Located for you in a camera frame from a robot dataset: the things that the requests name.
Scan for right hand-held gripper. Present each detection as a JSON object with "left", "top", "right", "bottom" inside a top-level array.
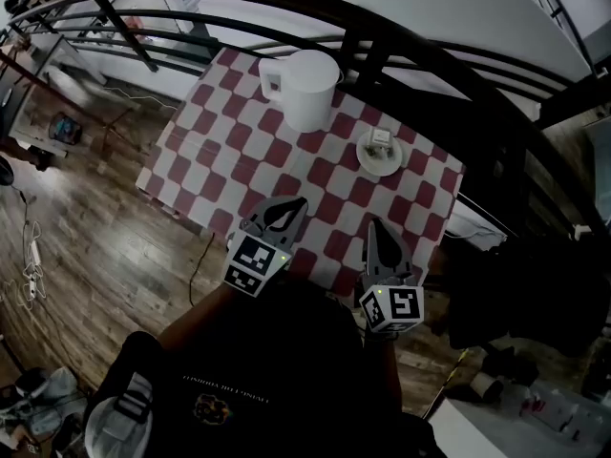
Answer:
[{"left": 358, "top": 217, "right": 427, "bottom": 335}]

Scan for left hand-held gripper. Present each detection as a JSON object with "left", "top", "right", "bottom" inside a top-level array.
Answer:
[{"left": 221, "top": 197, "right": 310, "bottom": 299}]

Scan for white kettle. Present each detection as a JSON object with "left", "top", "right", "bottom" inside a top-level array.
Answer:
[{"left": 258, "top": 49, "right": 342, "bottom": 135}]

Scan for person's left forearm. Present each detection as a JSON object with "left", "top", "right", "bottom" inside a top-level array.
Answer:
[{"left": 156, "top": 280, "right": 250, "bottom": 353}]

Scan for black bag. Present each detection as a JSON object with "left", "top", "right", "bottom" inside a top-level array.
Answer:
[{"left": 441, "top": 234, "right": 610, "bottom": 358}]

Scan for red and white checkered tablecloth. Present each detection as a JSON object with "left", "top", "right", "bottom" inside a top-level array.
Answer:
[{"left": 135, "top": 47, "right": 466, "bottom": 300}]

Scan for white round saucer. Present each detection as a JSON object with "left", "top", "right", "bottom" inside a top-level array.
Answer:
[{"left": 355, "top": 128, "right": 404, "bottom": 177}]

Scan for person's black shirt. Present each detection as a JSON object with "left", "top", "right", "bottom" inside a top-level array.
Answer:
[{"left": 84, "top": 274, "right": 448, "bottom": 458}]

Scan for white box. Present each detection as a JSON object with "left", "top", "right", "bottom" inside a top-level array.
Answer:
[{"left": 427, "top": 395, "right": 531, "bottom": 458}]

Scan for white mattress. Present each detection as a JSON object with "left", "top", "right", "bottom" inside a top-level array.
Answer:
[{"left": 196, "top": 0, "right": 594, "bottom": 100}]

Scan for white power strip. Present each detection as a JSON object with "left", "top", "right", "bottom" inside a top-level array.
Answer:
[{"left": 22, "top": 220, "right": 47, "bottom": 304}]

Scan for pile of clothes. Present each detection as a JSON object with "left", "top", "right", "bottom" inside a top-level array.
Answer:
[{"left": 0, "top": 365, "right": 88, "bottom": 458}]

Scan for black cable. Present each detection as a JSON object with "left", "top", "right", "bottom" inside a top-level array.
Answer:
[{"left": 188, "top": 232, "right": 217, "bottom": 307}]

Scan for black metal bed frame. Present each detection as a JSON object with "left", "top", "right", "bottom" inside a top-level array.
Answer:
[{"left": 8, "top": 0, "right": 611, "bottom": 242}]

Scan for white cable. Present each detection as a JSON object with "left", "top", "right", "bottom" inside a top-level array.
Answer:
[{"left": 100, "top": 85, "right": 179, "bottom": 113}]

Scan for white strap with black buckle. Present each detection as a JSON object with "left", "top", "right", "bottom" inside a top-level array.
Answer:
[{"left": 84, "top": 372, "right": 155, "bottom": 458}]

